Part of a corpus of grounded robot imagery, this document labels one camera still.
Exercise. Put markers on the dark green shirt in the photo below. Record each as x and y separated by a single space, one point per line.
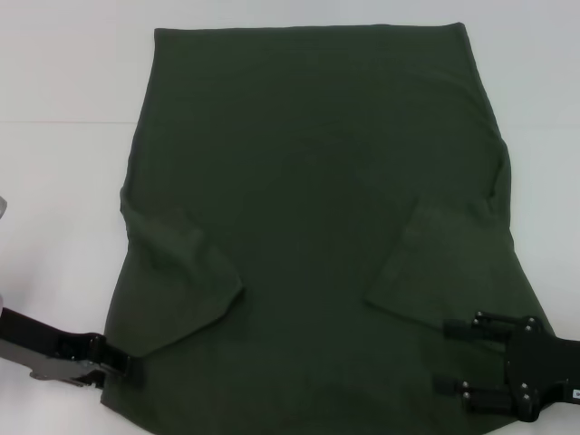
294 181

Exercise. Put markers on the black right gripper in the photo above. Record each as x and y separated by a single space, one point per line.
544 367

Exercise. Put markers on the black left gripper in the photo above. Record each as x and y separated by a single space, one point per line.
45 344

